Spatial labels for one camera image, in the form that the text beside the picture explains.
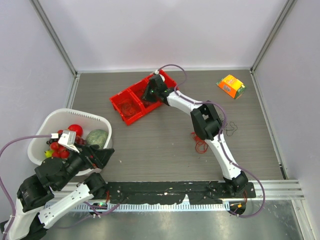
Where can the dark grape bunch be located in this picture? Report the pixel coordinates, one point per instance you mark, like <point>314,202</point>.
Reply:
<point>78,141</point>

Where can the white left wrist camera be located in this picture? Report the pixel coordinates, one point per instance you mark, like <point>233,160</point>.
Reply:
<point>67,139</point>

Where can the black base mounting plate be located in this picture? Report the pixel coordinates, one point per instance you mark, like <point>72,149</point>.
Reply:
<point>174,192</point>

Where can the red apple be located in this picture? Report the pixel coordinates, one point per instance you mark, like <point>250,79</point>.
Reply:
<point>77,129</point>

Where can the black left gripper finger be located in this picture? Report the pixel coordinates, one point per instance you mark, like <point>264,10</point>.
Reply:
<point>101,157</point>
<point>89,155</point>

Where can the green melon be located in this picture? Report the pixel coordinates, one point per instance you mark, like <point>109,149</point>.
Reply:
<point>97,137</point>

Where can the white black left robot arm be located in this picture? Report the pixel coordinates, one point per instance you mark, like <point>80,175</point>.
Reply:
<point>30,219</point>

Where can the red three-compartment bin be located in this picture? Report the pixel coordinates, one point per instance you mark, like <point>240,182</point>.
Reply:
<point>129,103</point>

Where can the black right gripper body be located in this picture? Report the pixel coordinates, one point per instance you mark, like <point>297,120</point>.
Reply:
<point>151,94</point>

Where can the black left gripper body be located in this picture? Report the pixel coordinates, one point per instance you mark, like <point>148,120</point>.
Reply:
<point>76,162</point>

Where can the white plastic basket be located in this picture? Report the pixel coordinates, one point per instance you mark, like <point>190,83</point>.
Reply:
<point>61,119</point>

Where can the yellow green pear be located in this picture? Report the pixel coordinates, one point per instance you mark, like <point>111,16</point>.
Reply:
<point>49,153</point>

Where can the white slotted cable duct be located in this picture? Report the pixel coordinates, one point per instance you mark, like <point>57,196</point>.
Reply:
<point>183,207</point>

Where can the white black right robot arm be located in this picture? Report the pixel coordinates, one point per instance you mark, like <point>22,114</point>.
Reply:
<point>207,125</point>

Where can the orange green carton box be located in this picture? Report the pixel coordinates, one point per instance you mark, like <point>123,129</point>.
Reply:
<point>232,86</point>

